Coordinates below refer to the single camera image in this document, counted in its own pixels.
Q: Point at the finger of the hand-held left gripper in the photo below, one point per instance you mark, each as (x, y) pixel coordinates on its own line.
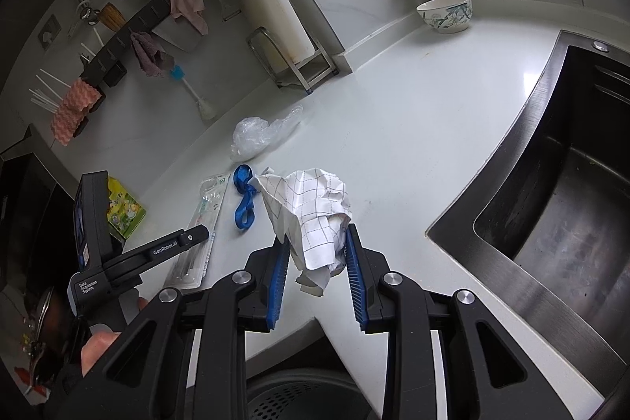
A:
(167, 248)

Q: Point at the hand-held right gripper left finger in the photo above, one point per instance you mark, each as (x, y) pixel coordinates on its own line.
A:
(278, 287)

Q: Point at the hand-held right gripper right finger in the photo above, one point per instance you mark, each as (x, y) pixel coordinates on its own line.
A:
(357, 282)

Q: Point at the checked paper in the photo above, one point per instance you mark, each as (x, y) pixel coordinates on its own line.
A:
(315, 213)

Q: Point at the grey perforated waste basket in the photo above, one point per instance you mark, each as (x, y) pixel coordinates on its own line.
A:
(305, 395)

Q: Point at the person's left hand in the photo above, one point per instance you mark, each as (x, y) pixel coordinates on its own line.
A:
(98, 348)

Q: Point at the green snack packet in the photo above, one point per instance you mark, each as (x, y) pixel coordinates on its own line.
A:
(125, 208)

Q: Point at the clear blister pack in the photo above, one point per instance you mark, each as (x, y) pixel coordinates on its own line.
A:
(202, 228)

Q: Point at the black gas stove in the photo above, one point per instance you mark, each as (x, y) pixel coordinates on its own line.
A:
(34, 203)

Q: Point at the blue ribbon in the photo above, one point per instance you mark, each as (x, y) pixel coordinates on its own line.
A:
(241, 213)

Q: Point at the pink wavy dishcloth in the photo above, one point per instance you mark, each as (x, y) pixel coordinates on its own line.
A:
(74, 115)

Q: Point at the bundle of white sticks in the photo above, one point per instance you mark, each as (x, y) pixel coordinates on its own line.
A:
(47, 93)

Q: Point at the crumpled clear plastic bag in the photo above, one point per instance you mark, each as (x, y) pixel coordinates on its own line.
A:
(256, 134)

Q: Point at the blue bottle brush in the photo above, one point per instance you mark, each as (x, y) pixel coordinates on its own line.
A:
(176, 73)

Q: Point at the mauve hanging cloth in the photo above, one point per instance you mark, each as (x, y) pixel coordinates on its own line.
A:
(147, 56)

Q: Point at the hanging metal plate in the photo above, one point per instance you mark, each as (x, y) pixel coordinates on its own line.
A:
(177, 37)

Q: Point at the bamboo pot brush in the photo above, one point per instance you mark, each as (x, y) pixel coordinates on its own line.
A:
(113, 16)

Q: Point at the metal board rack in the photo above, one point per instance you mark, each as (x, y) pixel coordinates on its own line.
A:
(315, 73)

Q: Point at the dark steel sink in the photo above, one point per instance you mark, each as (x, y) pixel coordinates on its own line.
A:
(566, 203)

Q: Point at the pink hanging cloth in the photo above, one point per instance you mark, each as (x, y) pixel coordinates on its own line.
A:
(189, 4)

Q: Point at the white patterned bowl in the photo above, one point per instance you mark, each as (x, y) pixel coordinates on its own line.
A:
(445, 14)

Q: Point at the grey wall outlet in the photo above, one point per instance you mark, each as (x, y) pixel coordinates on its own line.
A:
(49, 34)

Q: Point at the black wall hook rail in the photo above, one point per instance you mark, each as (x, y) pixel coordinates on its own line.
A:
(147, 14)

